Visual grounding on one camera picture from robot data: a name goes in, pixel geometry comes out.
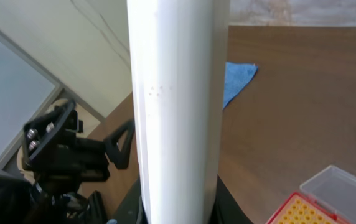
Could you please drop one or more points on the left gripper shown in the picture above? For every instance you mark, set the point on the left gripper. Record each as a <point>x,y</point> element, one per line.
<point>59,155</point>

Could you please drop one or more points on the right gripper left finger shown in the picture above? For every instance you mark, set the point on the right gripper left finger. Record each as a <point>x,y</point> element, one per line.
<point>131,211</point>

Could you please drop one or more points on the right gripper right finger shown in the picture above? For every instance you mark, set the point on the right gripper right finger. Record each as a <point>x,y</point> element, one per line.
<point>224,208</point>

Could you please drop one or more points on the white pipette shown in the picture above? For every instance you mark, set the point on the white pipette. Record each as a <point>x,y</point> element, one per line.
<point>178,109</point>

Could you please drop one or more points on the red and yellow tip box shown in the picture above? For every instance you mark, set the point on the red and yellow tip box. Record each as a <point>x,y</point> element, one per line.
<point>299,211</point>

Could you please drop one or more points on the blue cloth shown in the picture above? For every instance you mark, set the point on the blue cloth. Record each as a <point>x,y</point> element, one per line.
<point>237,77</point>

